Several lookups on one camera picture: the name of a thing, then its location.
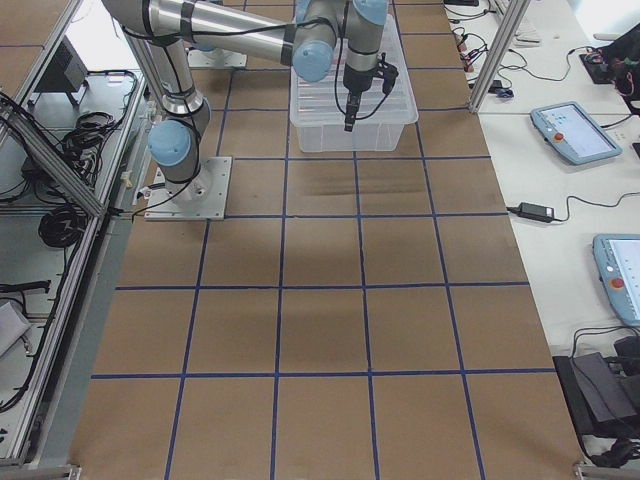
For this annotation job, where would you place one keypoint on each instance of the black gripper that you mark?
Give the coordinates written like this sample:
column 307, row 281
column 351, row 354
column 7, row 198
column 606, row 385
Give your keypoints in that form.
column 355, row 81

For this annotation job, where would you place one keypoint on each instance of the clear plastic box lid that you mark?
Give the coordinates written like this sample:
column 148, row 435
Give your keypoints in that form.
column 355, row 29

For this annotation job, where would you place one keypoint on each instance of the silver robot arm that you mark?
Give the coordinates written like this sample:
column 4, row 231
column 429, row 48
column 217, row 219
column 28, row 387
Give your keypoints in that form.
column 167, row 30

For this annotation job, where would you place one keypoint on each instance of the blue teach pendant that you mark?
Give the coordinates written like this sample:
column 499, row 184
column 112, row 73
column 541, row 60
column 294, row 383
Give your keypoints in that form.
column 573, row 134
column 617, row 261

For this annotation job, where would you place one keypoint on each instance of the black power adapter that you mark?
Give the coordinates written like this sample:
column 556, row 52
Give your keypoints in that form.
column 535, row 212

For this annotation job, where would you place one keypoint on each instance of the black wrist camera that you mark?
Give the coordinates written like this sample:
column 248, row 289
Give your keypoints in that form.
column 388, row 73

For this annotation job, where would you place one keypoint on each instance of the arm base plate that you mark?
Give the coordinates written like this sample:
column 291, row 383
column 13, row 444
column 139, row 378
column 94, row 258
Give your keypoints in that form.
column 217, row 59
column 203, row 199

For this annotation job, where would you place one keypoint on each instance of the aluminium frame post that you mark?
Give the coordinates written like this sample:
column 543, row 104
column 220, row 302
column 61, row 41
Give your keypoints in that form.
column 506, row 31

